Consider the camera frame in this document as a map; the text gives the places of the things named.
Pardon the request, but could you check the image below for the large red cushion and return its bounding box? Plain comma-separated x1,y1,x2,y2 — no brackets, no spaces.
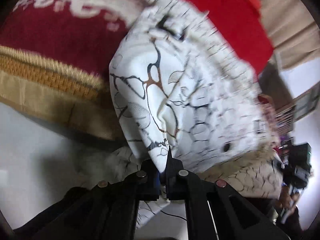
186,0,273,75

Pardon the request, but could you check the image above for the right hand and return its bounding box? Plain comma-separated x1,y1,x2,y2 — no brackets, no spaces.
276,186,300,218

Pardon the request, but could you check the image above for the floral red beige blanket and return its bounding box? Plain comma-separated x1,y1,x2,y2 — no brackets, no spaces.
1,0,145,141

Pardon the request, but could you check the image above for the white crackle pattern coat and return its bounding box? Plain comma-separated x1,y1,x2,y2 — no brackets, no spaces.
75,0,284,230

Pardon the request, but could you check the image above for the beige dotted curtain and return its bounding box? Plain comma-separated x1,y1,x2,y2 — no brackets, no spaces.
260,0,319,70

